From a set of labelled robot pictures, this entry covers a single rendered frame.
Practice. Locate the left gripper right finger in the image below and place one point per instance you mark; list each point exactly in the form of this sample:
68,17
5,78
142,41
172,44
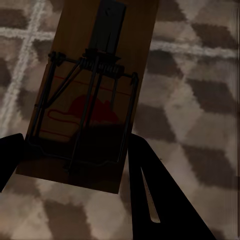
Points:
178,218

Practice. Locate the mousetrap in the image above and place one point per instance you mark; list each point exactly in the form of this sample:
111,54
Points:
88,97

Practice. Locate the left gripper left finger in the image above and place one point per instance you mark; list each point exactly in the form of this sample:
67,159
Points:
10,156

